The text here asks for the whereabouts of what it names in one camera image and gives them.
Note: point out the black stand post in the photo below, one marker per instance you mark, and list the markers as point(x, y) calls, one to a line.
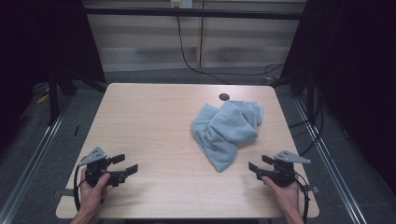
point(310, 99)
point(53, 104)

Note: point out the person's left hand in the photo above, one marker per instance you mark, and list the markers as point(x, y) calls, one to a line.
point(90, 197)

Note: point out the black horizontal frame bar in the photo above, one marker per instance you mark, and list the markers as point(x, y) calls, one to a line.
point(140, 12)

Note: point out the person's right hand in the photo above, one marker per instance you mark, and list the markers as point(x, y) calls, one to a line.
point(288, 197)

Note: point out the small black floor item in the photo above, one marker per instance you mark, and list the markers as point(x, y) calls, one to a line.
point(76, 130)

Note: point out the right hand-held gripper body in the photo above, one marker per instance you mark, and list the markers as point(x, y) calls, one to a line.
point(281, 172)

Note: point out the dark curtain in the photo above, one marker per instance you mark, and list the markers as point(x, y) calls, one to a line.
point(358, 77)
point(37, 43)

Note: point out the yellow floor item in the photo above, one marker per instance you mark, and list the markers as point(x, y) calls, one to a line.
point(42, 98)

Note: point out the white wall socket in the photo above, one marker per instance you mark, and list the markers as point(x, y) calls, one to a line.
point(181, 3)

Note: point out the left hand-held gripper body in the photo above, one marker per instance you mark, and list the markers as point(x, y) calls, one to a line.
point(98, 169)

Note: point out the grey tape strip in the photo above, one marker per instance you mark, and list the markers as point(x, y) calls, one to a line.
point(65, 192)
point(314, 189)

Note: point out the grey-blue towel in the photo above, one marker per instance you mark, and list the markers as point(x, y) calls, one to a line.
point(224, 130)

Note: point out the black round table grommet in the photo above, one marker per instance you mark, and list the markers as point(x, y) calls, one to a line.
point(224, 96)

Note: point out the metal floor rail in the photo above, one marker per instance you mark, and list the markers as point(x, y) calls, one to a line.
point(28, 174)
point(330, 168)

